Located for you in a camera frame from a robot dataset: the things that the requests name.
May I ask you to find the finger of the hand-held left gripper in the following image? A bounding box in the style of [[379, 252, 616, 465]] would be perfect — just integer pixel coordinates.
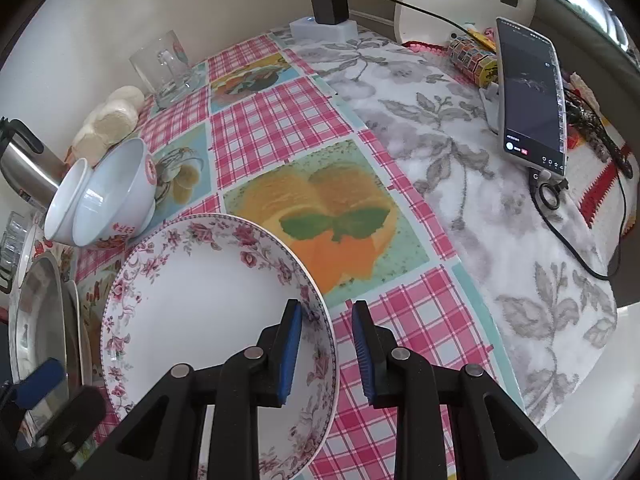
[[15, 357, 108, 470]]

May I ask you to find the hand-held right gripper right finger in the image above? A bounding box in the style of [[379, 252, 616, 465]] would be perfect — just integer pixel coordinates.
[[351, 300, 566, 480]]

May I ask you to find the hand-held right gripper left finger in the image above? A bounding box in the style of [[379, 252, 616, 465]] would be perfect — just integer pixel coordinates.
[[80, 299, 304, 480]]

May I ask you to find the floral rimmed white plate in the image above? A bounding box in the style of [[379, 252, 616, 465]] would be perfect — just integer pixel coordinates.
[[100, 213, 337, 480]]

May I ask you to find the large white bowl red print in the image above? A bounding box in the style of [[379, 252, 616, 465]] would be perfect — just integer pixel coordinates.
[[72, 137, 157, 250]]

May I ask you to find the metal plate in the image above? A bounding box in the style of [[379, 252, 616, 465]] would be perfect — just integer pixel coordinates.
[[9, 250, 83, 396]]

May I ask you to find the clear glass cup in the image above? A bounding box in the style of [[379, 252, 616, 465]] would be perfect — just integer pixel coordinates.
[[0, 235, 28, 272], [2, 210, 33, 241]]

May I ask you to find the small white bowl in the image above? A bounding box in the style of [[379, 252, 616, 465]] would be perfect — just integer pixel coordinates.
[[44, 157, 93, 247]]

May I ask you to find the steel thermos jug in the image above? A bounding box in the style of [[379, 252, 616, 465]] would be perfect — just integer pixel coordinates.
[[0, 117, 66, 211]]

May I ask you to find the pink checked fruit tablecloth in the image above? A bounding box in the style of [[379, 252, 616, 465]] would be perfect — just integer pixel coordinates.
[[30, 30, 526, 480]]

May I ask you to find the bag of white steamed buns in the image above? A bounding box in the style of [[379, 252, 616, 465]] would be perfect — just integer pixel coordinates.
[[72, 85, 146, 166]]

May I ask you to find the grey floral blanket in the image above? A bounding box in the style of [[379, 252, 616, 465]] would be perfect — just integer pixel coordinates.
[[270, 25, 618, 426]]

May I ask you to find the white phone stand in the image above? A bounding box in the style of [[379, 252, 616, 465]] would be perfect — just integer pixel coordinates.
[[479, 84, 506, 135]]

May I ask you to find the red and white crochet cloth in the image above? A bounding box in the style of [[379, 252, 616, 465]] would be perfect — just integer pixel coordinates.
[[565, 110, 633, 231]]

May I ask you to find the black smartphone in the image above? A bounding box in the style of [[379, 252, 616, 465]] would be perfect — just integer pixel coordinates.
[[495, 16, 571, 177]]

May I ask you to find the clear glass mug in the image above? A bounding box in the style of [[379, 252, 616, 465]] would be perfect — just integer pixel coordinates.
[[129, 30, 201, 110]]

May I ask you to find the colourful candy tube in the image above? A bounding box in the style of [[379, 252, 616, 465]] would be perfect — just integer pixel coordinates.
[[446, 35, 501, 88]]

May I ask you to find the white power strip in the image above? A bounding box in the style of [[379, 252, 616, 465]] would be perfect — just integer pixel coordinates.
[[290, 16, 357, 41]]

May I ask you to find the black charger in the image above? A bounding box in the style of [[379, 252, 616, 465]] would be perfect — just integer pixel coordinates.
[[310, 0, 349, 26]]

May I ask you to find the black phone cable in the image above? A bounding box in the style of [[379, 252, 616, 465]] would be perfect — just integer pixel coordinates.
[[527, 170, 632, 281]]

